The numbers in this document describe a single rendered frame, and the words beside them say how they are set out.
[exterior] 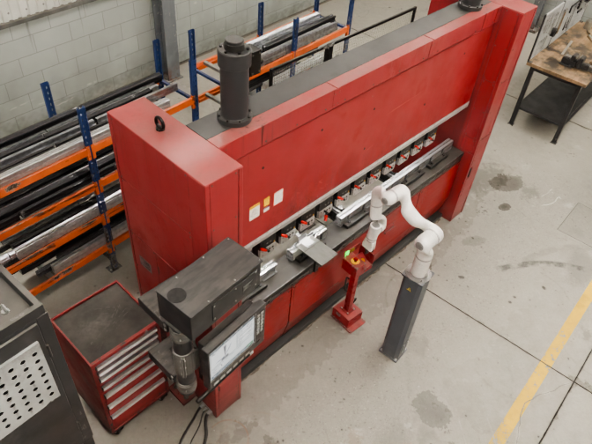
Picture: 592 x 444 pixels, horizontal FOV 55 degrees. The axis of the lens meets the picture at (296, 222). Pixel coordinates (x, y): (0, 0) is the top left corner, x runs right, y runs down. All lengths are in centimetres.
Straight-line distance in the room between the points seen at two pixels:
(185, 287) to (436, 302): 319
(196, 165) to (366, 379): 263
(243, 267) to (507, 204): 444
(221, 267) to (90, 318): 137
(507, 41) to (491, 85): 41
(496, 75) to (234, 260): 327
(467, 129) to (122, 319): 358
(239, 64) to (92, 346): 199
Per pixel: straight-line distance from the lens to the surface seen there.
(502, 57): 534
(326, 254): 429
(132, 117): 330
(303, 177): 381
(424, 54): 436
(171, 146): 305
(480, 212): 660
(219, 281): 282
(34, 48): 725
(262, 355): 484
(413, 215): 401
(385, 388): 486
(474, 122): 567
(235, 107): 313
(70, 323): 402
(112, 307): 403
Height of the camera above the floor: 410
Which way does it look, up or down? 43 degrees down
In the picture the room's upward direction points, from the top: 6 degrees clockwise
